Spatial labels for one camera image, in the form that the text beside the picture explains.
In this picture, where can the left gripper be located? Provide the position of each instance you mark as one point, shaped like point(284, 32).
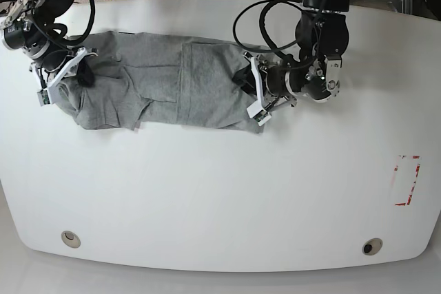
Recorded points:
point(279, 84)

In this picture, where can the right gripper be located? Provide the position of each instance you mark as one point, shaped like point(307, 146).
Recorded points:
point(50, 63)

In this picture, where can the grey T-shirt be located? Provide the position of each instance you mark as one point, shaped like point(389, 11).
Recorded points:
point(143, 77)

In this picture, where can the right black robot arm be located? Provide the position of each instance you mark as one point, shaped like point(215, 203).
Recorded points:
point(42, 15)

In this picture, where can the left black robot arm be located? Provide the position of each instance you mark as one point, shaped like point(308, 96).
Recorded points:
point(321, 30)

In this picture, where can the left table grommet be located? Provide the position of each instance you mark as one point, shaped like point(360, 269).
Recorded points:
point(70, 239)

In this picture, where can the table grommet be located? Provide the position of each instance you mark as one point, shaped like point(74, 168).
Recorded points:
point(372, 246)
point(70, 239)

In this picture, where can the red tape rectangle marking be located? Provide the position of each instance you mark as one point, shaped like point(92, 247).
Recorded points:
point(405, 175)

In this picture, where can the right table grommet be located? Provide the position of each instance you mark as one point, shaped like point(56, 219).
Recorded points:
point(372, 246)

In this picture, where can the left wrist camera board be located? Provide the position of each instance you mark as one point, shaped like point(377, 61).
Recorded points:
point(257, 112)

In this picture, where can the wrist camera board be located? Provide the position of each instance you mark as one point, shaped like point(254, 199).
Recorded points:
point(257, 112)
point(47, 97)

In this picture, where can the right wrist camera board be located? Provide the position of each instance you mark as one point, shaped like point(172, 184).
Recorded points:
point(47, 97)

